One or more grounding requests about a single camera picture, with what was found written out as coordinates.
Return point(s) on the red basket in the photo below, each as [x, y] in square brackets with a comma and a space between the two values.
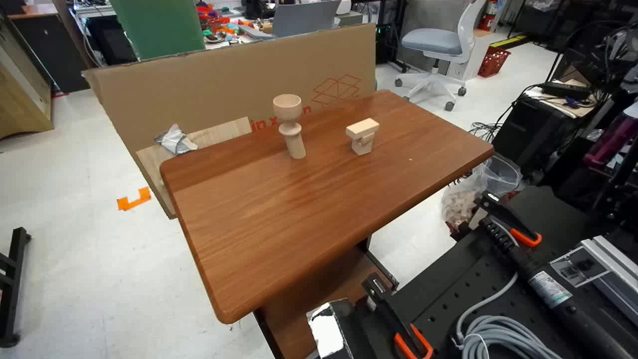
[493, 63]

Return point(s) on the shiny metal plate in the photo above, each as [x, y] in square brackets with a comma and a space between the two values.
[327, 330]

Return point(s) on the round wooden cup piece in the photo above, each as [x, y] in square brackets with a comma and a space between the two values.
[287, 107]

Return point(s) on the wooden table base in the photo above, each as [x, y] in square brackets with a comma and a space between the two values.
[311, 292]

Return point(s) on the black metal floor stand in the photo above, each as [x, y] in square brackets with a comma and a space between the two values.
[12, 286]

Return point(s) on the dark cabinet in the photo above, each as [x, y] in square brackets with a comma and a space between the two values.
[50, 47]

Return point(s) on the green board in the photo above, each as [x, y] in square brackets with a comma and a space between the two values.
[160, 27]

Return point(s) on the aluminium rail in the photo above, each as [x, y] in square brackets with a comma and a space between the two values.
[614, 272]

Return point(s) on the grey office chair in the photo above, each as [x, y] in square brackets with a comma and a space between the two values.
[439, 43]

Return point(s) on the black perforated mounting board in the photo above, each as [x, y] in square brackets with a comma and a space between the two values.
[459, 286]

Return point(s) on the wooden rectangle block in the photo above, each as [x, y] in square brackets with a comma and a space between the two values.
[361, 129]

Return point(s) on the black orange clamp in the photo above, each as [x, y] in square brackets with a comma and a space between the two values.
[399, 320]
[511, 221]

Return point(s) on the black tube with label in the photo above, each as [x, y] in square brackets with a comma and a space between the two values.
[551, 290]

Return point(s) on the light wooden cabinet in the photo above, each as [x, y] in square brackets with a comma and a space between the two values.
[22, 93]

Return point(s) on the crumpled grey paper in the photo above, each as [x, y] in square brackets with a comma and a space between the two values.
[174, 141]

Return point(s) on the clear plastic bag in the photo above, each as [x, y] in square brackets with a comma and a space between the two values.
[491, 181]

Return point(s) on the purple object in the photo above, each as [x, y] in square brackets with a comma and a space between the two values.
[610, 141]

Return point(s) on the large cardboard panel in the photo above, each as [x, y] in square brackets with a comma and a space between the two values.
[220, 87]

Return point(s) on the black equipment cart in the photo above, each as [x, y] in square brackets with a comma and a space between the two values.
[541, 127]

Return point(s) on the red fire extinguisher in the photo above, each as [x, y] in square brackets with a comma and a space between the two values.
[487, 15]

